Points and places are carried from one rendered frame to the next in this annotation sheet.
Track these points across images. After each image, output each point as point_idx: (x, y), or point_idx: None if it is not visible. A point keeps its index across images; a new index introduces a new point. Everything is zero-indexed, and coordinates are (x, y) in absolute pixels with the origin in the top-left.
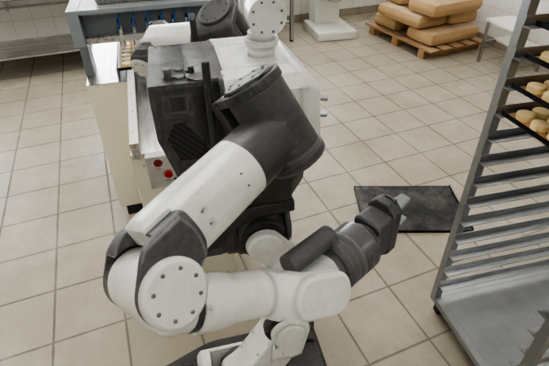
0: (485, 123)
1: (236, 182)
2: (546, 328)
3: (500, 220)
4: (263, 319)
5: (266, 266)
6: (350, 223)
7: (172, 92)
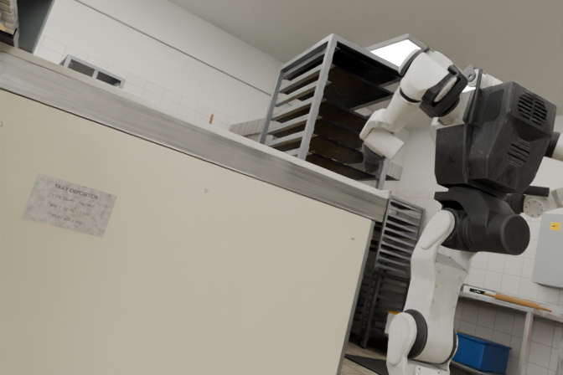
0: None
1: None
2: (352, 312)
3: None
4: (451, 336)
5: (459, 269)
6: None
7: (544, 111)
